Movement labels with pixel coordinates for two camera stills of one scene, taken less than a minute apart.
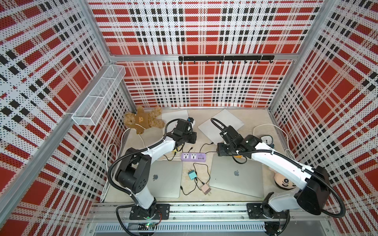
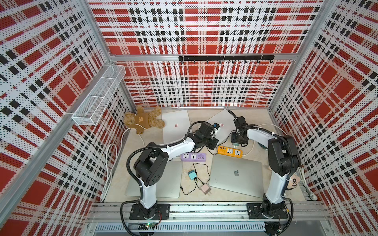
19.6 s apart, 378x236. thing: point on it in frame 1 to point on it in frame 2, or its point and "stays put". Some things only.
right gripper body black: x=227 y=149 to x=235 y=138
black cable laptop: x=188 y=193 stays put
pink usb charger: x=205 y=189 stays put
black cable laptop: x=208 y=171 stays put
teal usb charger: x=192 y=174 stays put
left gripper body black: x=190 y=138 to x=209 y=143
